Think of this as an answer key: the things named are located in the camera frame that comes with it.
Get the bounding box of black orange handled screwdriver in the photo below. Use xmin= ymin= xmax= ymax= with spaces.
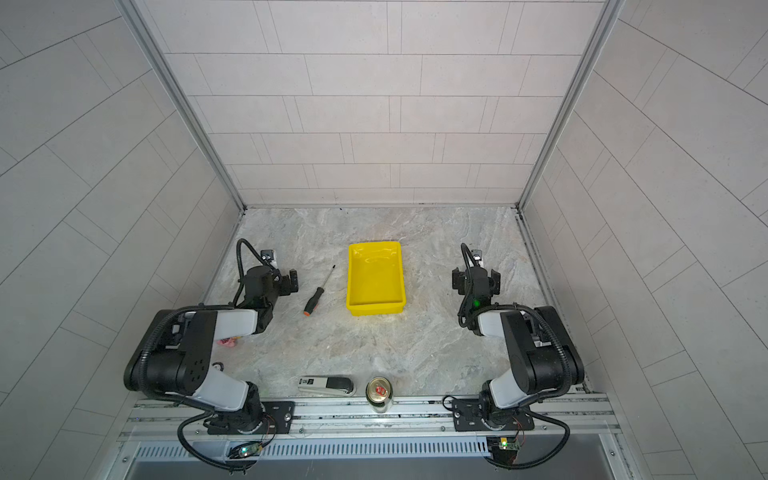
xmin=303 ymin=265 xmax=336 ymax=316

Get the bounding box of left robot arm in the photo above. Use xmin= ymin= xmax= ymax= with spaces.
xmin=123 ymin=265 xmax=299 ymax=435

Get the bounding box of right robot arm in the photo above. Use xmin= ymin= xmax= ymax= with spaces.
xmin=451 ymin=265 xmax=585 ymax=430

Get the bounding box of yellow plastic bin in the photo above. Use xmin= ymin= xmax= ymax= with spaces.
xmin=346 ymin=241 xmax=406 ymax=316

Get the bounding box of pink toy figure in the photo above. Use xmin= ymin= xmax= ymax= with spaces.
xmin=217 ymin=337 xmax=238 ymax=348

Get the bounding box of white black stapler box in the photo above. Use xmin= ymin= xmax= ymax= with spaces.
xmin=298 ymin=376 xmax=356 ymax=397

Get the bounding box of green labelled can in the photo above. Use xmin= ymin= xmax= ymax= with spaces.
xmin=365 ymin=376 xmax=393 ymax=413

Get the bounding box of left circuit board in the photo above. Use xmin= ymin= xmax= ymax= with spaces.
xmin=227 ymin=442 xmax=263 ymax=460

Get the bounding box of circuit board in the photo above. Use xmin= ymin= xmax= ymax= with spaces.
xmin=486 ymin=437 xmax=520 ymax=465
xmin=227 ymin=442 xmax=263 ymax=460

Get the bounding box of right circuit board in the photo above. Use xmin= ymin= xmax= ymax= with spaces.
xmin=486 ymin=437 xmax=520 ymax=465

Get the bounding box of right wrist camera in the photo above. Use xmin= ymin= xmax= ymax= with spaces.
xmin=470 ymin=249 xmax=484 ymax=267

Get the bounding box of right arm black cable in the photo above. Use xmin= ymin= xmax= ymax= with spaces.
xmin=458 ymin=242 xmax=481 ymax=283

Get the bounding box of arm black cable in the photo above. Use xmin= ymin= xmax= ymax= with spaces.
xmin=231 ymin=238 xmax=274 ymax=308
xmin=458 ymin=242 xmax=481 ymax=283

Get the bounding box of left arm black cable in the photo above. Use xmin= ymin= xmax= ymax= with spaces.
xmin=231 ymin=238 xmax=274 ymax=308

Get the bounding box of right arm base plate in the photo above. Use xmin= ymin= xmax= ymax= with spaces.
xmin=443 ymin=396 xmax=535 ymax=432

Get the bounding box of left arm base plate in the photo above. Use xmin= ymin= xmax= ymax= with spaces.
xmin=203 ymin=401 xmax=296 ymax=435

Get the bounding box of aluminium mounting rail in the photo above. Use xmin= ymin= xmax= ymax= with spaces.
xmin=116 ymin=392 xmax=622 ymax=445

